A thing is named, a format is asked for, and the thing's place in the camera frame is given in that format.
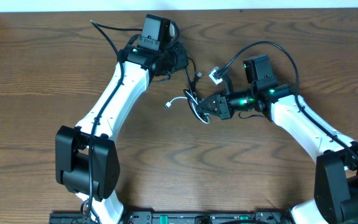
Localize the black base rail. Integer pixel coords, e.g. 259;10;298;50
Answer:
48;208;291;224

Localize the white usb cable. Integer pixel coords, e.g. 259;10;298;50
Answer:
163;71;211;125

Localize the black usb cable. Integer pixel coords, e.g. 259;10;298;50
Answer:
182;55;208;122

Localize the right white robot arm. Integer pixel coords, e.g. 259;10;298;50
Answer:
196;55;358;223

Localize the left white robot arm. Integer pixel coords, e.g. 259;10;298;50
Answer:
55;14;188;223

